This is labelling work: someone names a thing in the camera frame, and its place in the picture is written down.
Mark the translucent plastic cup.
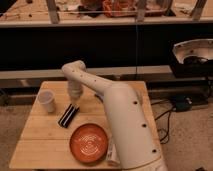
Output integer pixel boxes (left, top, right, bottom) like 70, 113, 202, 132
37, 89, 55, 113

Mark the wooden table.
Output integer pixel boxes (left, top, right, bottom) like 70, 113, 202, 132
9, 80, 158, 171

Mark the black power adapter box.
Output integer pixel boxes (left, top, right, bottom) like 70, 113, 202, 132
170, 95, 194, 112

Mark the black cable on floor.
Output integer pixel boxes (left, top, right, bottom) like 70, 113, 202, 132
153, 108, 176, 145

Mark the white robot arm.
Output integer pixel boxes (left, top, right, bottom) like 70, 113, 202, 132
62, 60, 168, 171

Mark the white plastic bottle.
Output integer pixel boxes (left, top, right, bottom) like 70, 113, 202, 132
106, 139, 120, 166

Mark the silver metal dome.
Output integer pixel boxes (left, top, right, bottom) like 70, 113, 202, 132
172, 39, 213, 64

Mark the orange round plate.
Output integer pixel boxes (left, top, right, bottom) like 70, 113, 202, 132
69, 123, 108, 164

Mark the orange object on shelf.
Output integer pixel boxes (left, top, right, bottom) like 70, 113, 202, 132
102, 0, 135, 17

